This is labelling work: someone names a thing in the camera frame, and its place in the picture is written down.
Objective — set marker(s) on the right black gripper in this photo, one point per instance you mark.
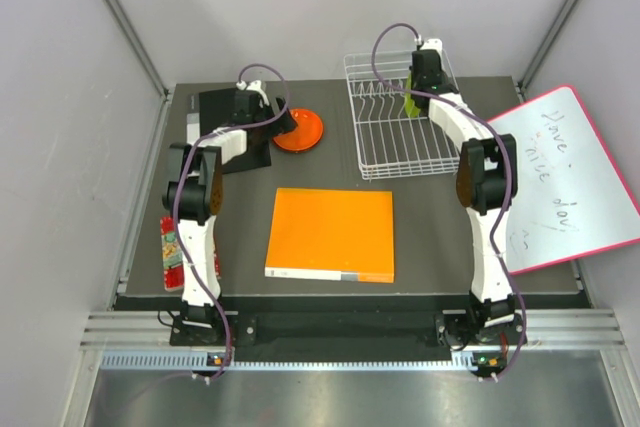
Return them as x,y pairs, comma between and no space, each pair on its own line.
412,83

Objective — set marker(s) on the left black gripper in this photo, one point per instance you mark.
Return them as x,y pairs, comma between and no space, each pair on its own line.
282,124

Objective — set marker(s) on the orange plate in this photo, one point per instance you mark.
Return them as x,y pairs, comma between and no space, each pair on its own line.
307,134

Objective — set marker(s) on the green plate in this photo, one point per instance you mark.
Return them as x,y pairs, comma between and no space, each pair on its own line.
410,108

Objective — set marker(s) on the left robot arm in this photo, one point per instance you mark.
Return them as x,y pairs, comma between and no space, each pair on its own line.
227,131

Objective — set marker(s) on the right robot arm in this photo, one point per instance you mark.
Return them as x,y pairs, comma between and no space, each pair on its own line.
486,175

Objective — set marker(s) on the black book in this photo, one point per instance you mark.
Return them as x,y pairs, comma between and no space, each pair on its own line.
209,110

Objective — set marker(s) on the large orange book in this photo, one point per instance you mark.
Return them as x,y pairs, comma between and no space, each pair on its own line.
332,235

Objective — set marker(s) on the red patterned book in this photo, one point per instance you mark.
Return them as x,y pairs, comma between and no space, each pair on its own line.
173,272

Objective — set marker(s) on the pink framed whiteboard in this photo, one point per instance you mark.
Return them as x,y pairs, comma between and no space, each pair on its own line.
572,200

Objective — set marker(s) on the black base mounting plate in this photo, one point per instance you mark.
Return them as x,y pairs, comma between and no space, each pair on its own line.
305,330

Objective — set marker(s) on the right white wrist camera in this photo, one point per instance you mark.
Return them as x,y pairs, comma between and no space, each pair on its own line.
434,44

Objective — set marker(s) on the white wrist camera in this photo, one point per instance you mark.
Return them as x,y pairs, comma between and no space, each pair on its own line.
256,86
434,44

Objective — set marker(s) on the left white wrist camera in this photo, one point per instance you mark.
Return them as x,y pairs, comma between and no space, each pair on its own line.
256,86

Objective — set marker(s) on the white wire dish rack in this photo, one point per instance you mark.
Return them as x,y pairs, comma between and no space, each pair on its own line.
393,140

